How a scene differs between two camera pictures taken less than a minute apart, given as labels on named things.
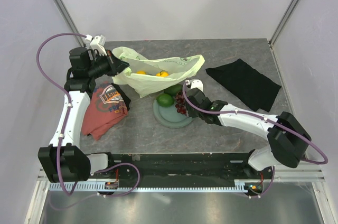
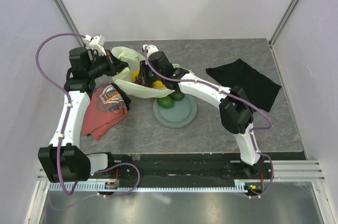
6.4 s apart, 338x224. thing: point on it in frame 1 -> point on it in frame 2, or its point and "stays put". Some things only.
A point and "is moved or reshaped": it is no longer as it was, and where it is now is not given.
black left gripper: x=111 y=60 stays put
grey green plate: x=169 y=116 stays put
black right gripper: x=190 y=113 -> x=142 y=76
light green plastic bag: x=148 y=76 is moved or reshaped
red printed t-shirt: x=106 y=104 stays put
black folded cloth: x=248 y=86 stays put
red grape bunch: x=180 y=105 -> x=150 y=84
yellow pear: x=162 y=73 is moved or reshaped
